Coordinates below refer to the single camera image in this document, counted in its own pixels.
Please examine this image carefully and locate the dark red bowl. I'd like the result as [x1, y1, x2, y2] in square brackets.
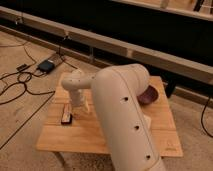
[137, 86, 158, 105]

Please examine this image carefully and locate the white sponge block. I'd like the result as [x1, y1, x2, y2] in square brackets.
[144, 115, 152, 130]

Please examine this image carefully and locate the black power adapter box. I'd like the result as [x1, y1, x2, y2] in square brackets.
[37, 60, 55, 73]

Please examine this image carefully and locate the black floor cable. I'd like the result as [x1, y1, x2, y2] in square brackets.
[0, 41, 56, 106]

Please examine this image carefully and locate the wooden table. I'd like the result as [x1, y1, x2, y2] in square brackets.
[36, 72, 183, 157]

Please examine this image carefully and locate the small black plug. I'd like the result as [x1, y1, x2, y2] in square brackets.
[16, 64, 29, 72]

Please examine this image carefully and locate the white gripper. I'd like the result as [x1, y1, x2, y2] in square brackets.
[69, 89, 90, 116]

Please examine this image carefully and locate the black cable at right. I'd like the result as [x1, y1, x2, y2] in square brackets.
[200, 95, 213, 139]

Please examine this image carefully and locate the black whiteboard eraser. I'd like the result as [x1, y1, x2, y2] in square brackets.
[61, 104, 72, 125]

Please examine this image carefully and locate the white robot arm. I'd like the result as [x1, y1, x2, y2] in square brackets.
[62, 64, 166, 171]

